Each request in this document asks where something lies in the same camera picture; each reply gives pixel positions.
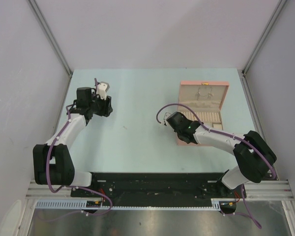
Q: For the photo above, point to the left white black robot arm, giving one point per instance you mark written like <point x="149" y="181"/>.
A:
<point x="52" y="161"/>

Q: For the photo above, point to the right aluminium corner post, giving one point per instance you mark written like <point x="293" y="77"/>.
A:
<point x="265" y="34"/>

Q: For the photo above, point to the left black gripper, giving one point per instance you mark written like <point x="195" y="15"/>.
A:
<point x="106" y="108"/>

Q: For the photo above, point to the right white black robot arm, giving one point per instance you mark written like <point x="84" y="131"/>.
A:
<point x="253" y="155"/>

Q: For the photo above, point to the left aluminium corner post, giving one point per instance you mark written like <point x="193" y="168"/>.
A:
<point x="50" y="36"/>

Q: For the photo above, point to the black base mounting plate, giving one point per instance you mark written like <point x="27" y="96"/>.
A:
<point x="149" y="187"/>

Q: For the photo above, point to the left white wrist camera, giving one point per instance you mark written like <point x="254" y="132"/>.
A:
<point x="102" y="89"/>

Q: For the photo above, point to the grey slotted cable duct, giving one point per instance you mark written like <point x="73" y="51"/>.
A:
<point x="209" y="205"/>

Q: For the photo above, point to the aluminium corner post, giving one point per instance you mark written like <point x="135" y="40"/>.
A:
<point x="265" y="34"/>
<point x="50" y="36"/>

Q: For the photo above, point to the pink jewelry box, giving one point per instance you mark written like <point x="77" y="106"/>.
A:
<point x="206" y="99"/>

